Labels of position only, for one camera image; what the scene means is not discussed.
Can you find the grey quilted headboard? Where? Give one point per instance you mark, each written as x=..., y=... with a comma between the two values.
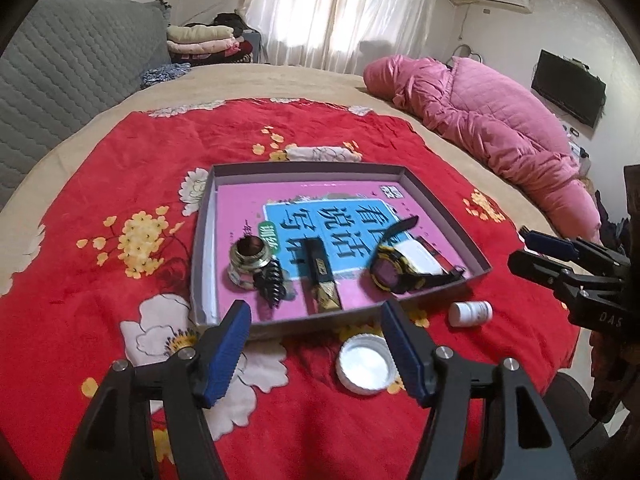
x=69, y=61

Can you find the small white pill bottle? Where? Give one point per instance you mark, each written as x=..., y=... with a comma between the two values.
x=470, y=313

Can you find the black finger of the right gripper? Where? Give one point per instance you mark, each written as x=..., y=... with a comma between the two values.
x=544, y=272

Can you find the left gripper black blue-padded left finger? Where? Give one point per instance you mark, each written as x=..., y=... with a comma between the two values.
x=114, y=438

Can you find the black spiral hair clip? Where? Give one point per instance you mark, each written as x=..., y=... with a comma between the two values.
x=269, y=282

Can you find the black gold faceted lighter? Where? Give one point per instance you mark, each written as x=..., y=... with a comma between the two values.
x=324, y=290

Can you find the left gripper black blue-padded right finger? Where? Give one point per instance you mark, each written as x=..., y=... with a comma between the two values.
x=519, y=438

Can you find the blue patterned cloth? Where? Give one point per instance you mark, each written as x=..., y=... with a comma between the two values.
x=166, y=72

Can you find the metal threaded pipe fitting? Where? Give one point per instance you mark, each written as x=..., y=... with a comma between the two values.
x=248, y=255

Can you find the red floral blanket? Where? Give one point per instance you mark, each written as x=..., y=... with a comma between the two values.
x=110, y=280

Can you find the pink Chinese workbook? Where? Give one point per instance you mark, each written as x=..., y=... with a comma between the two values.
x=348, y=211

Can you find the grey shallow cardboard box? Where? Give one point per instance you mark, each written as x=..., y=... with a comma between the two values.
x=316, y=245

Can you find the beige bed sheet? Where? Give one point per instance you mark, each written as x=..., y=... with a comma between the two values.
x=21, y=229

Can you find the white sheer curtain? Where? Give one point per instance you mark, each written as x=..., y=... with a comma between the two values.
x=340, y=36

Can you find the yellow black digital watch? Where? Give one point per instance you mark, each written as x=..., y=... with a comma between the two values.
x=389, y=271

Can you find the black flat television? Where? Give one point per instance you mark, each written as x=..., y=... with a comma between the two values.
x=570, y=87

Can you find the pink quilted duvet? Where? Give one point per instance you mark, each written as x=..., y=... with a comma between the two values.
x=498, y=122

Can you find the stack of folded blankets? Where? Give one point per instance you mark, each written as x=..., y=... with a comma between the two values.
x=227, y=39

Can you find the white plastic jar lid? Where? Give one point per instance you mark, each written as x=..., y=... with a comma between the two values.
x=365, y=365

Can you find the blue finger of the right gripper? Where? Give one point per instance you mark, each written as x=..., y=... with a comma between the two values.
x=548, y=245

